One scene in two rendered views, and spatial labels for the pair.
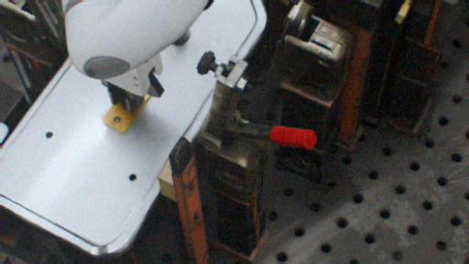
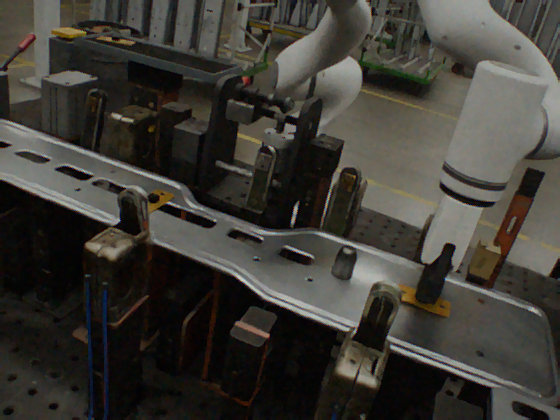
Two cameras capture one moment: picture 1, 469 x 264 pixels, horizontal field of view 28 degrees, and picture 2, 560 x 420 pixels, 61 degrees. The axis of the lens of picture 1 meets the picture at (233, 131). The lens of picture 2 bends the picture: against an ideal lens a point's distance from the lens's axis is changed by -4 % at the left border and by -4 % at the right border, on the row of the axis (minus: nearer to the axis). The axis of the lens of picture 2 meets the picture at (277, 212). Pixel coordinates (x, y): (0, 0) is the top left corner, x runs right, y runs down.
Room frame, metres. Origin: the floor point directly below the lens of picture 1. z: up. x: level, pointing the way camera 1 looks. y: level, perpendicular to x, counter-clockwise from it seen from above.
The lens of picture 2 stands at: (1.00, 0.64, 1.42)
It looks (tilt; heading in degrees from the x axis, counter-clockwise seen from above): 28 degrees down; 254
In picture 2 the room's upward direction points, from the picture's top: 12 degrees clockwise
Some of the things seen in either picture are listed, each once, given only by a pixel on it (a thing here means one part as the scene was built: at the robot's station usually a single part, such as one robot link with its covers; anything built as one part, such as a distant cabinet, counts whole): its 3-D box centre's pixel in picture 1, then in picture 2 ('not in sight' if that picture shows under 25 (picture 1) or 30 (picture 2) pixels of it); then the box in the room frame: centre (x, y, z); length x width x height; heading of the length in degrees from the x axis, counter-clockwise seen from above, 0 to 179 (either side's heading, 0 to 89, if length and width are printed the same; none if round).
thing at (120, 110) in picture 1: (128, 101); (423, 297); (0.61, 0.14, 1.01); 0.08 x 0.04 x 0.01; 148
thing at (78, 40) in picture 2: not in sight; (157, 54); (1.02, -0.51, 1.16); 0.37 x 0.14 x 0.02; 148
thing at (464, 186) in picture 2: not in sight; (472, 179); (0.61, 0.14, 1.20); 0.09 x 0.08 x 0.03; 58
